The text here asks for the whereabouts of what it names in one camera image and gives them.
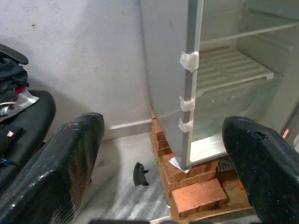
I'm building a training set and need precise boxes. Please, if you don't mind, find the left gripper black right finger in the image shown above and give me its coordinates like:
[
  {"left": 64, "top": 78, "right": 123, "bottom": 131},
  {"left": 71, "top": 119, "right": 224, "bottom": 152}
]
[{"left": 221, "top": 116, "right": 299, "bottom": 224}]

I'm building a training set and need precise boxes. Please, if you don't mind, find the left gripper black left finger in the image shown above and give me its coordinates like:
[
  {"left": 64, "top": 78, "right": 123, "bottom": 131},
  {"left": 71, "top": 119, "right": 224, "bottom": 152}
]
[{"left": 0, "top": 112, "right": 105, "bottom": 224}]

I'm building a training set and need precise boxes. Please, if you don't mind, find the white slatted fridge shelf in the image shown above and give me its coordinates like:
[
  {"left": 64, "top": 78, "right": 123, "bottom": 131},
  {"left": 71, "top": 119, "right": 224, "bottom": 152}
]
[{"left": 197, "top": 45, "right": 274, "bottom": 98}]

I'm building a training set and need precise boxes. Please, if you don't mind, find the glass fridge shelf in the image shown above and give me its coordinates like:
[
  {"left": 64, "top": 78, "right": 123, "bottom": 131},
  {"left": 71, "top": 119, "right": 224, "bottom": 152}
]
[{"left": 200, "top": 22, "right": 299, "bottom": 45}]

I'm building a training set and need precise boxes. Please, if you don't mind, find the silver fridge body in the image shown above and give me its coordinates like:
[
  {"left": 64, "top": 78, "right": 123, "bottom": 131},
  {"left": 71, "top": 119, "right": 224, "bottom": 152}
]
[{"left": 139, "top": 0, "right": 299, "bottom": 170}]

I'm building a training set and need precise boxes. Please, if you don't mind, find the wooden base board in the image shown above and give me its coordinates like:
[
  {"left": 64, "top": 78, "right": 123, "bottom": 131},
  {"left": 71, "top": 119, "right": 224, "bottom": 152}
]
[{"left": 149, "top": 179, "right": 255, "bottom": 222}]

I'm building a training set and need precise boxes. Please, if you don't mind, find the black office chair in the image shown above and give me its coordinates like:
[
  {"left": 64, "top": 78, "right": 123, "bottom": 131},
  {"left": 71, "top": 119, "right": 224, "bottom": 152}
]
[{"left": 0, "top": 43, "right": 57, "bottom": 189}]

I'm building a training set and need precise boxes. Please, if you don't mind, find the red clay brick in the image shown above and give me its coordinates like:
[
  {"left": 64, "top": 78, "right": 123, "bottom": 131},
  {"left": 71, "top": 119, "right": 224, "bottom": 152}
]
[
  {"left": 162, "top": 153, "right": 221, "bottom": 182},
  {"left": 171, "top": 178, "right": 231, "bottom": 217},
  {"left": 165, "top": 170, "right": 219, "bottom": 192}
]

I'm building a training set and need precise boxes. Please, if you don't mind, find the clear crisper drawer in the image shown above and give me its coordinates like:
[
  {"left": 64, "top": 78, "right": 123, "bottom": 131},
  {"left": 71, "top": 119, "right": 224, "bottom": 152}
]
[{"left": 192, "top": 77, "right": 282, "bottom": 143}]

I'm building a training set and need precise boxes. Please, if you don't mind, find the black curved plastic piece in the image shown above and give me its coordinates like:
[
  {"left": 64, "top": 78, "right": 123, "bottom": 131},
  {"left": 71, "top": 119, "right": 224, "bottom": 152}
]
[{"left": 133, "top": 162, "right": 150, "bottom": 187}]

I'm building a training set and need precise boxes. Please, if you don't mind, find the white paper scrap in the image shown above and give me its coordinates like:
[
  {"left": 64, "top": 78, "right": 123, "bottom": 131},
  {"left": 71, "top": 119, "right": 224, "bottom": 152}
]
[{"left": 169, "top": 156, "right": 191, "bottom": 174}]

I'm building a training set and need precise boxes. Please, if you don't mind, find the white tape piece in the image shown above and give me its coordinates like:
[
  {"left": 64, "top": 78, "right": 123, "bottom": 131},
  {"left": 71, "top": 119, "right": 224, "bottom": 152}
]
[
  {"left": 178, "top": 118, "right": 194, "bottom": 133},
  {"left": 179, "top": 95, "right": 196, "bottom": 112},
  {"left": 179, "top": 50, "right": 199, "bottom": 72}
]

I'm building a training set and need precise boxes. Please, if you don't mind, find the pile of mixed clothes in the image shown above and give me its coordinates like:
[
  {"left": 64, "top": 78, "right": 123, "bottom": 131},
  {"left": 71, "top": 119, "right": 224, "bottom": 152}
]
[{"left": 0, "top": 57, "right": 40, "bottom": 122}]

